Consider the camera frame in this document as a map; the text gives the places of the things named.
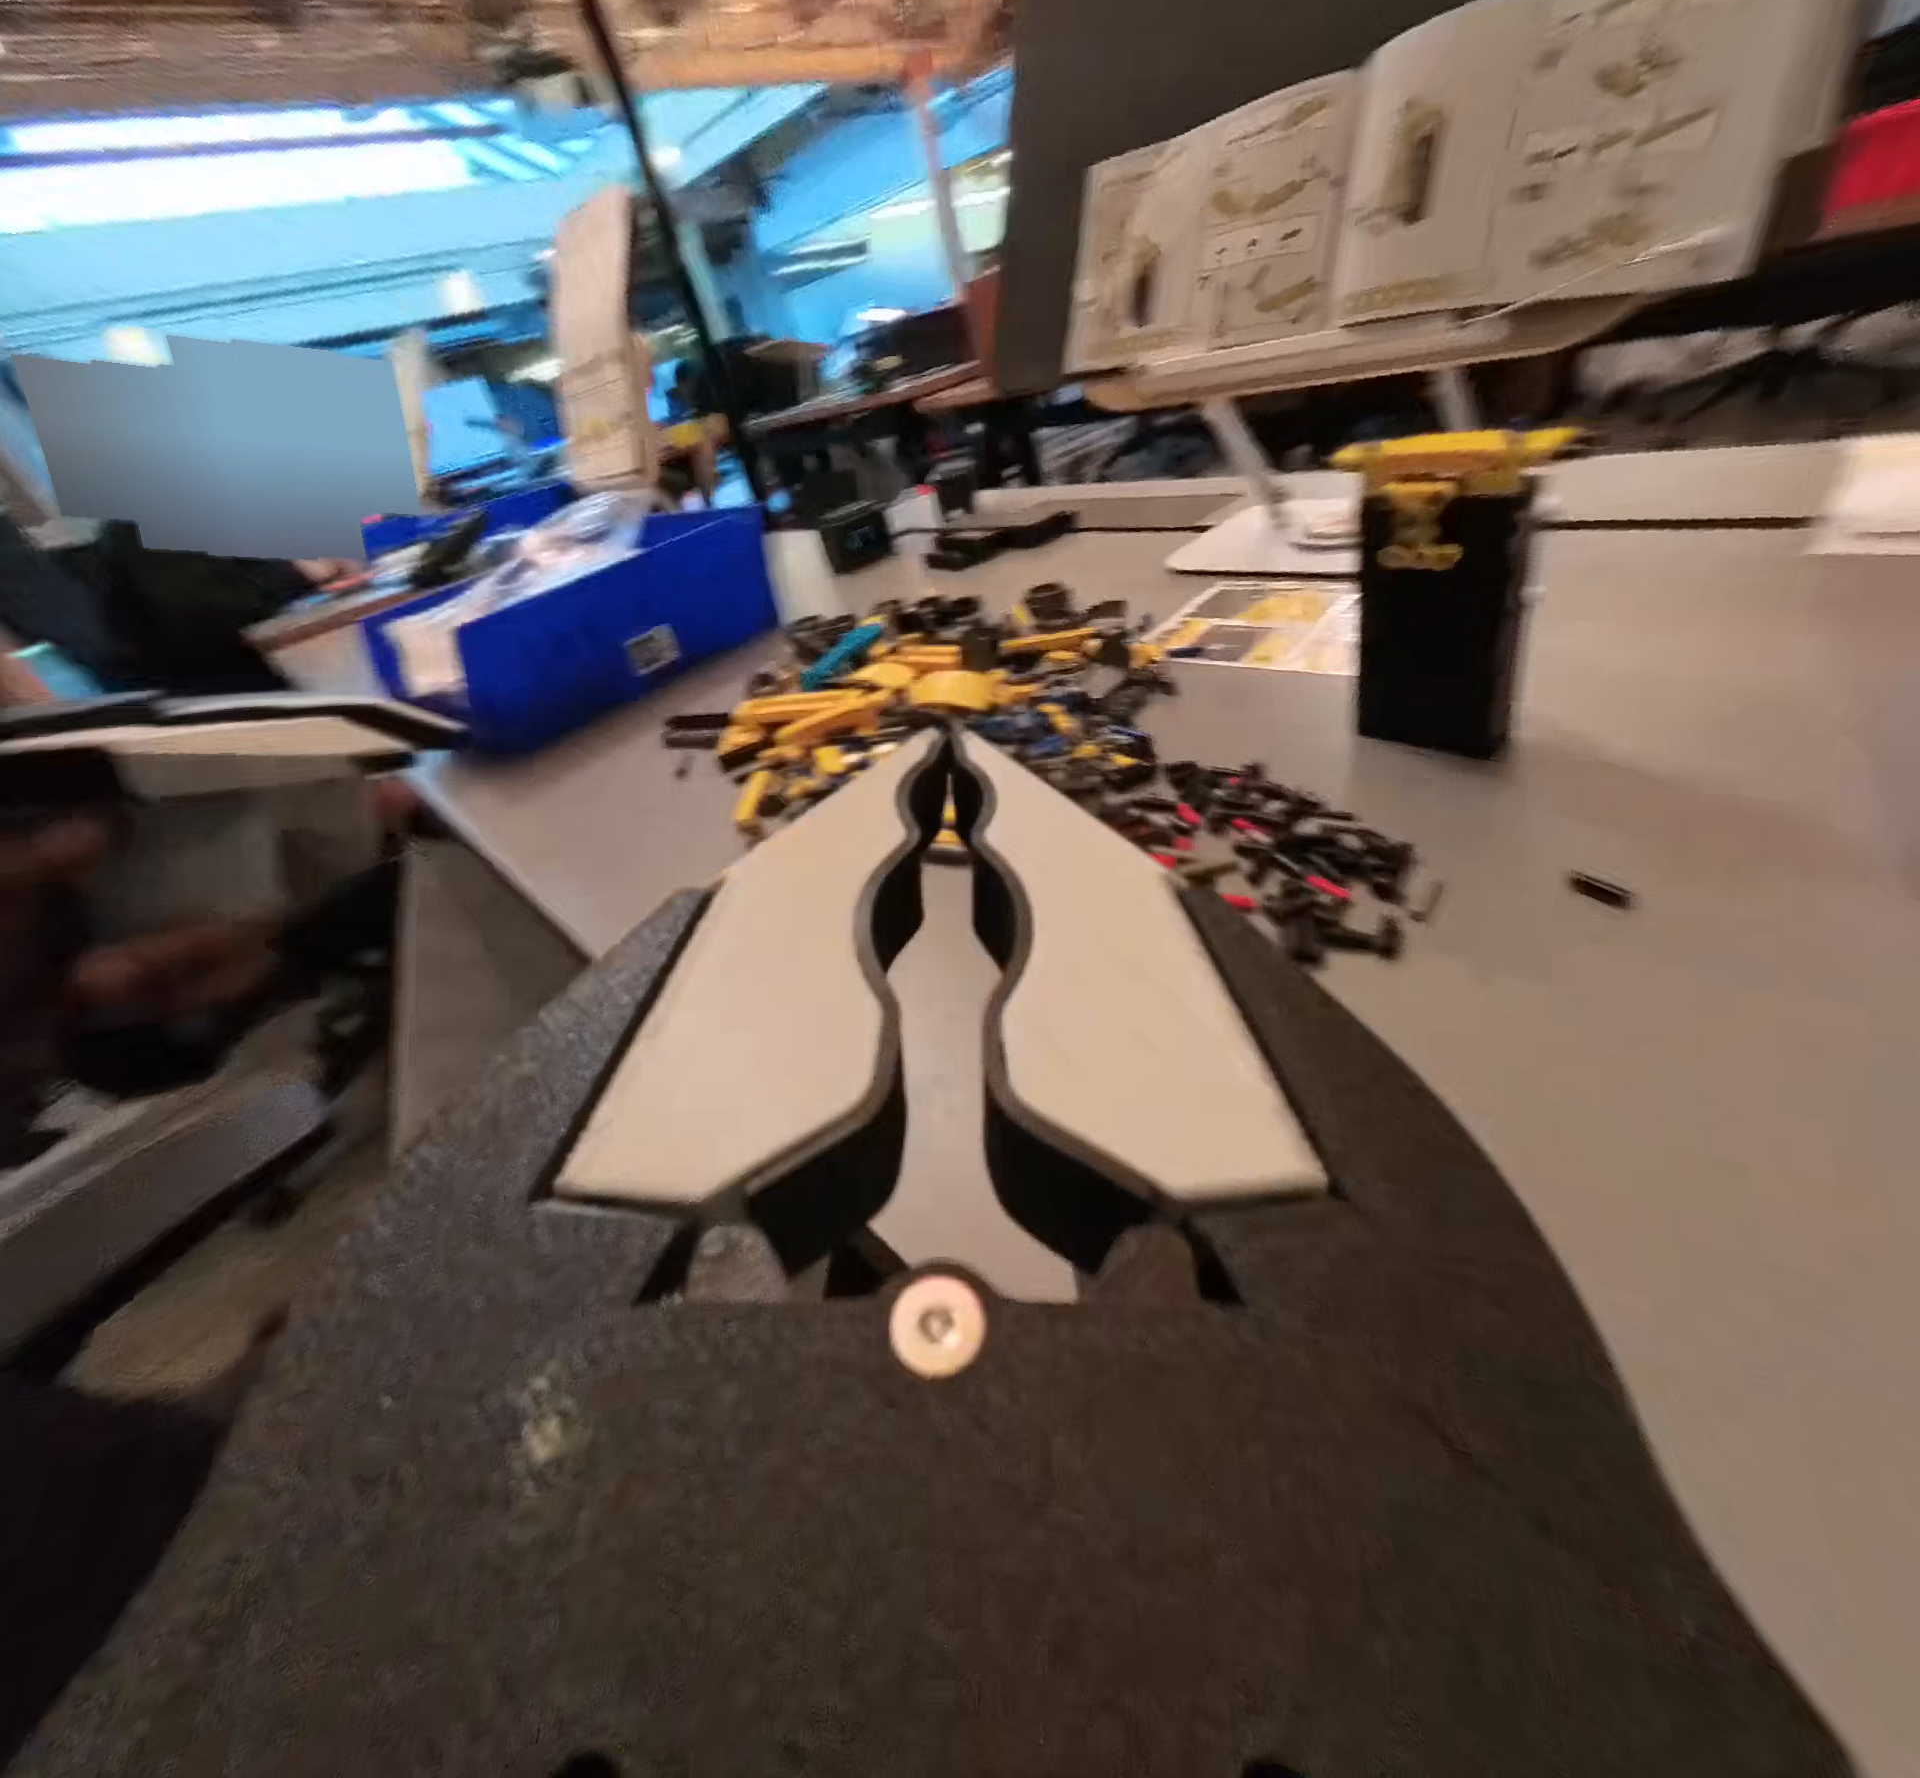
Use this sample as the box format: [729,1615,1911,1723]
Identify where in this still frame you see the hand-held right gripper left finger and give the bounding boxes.
[549,732,947,1271]

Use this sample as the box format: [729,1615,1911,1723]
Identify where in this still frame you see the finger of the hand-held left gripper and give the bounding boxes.
[154,692,469,757]
[0,732,417,802]

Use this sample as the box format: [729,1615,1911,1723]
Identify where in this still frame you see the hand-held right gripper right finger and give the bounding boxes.
[955,732,1334,1271]

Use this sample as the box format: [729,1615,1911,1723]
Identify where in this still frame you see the person's left hand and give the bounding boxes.
[0,822,290,1064]

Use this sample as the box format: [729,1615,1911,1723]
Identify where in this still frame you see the pile of black red pins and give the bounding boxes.
[1124,757,1448,971]

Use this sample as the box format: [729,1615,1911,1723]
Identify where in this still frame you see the clear plastic bags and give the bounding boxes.
[402,493,665,643]

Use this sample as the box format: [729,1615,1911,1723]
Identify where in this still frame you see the blue storage bin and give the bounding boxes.
[361,504,783,760]

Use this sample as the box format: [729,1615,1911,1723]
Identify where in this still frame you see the pile of yellow grey bricks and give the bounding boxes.
[669,586,1173,836]

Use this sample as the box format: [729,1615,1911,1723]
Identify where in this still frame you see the printed leaflet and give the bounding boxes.
[1147,581,1367,678]

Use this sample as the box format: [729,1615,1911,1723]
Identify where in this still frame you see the beige booklet stand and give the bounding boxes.
[552,188,660,489]

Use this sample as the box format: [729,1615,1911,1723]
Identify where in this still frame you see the white book stand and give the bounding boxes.
[1085,292,1593,580]

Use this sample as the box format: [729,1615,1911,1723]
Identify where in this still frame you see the flat black device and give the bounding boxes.
[927,511,1080,569]

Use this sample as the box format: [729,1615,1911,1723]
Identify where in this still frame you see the black pole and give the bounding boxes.
[528,0,770,507]

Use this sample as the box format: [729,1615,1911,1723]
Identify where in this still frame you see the instruction booklet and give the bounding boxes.
[1062,0,1801,373]

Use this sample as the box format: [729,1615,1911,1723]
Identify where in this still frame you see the black display board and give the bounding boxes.
[998,0,1863,391]

